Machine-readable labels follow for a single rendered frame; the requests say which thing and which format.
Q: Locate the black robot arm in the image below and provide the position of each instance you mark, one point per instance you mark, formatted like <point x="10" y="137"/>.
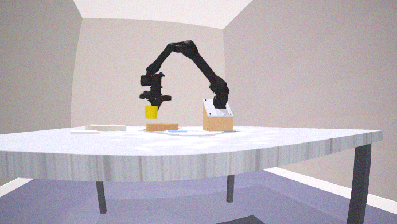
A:
<point x="188" y="49"/>

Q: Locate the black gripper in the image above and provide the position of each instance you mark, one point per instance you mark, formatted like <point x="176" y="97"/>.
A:
<point x="155" y="97"/>

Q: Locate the white flat block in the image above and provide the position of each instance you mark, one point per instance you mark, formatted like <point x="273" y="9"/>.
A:
<point x="106" y="127"/>

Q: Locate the yellow cup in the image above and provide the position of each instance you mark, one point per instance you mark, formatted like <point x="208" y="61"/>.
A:
<point x="151" y="112"/>

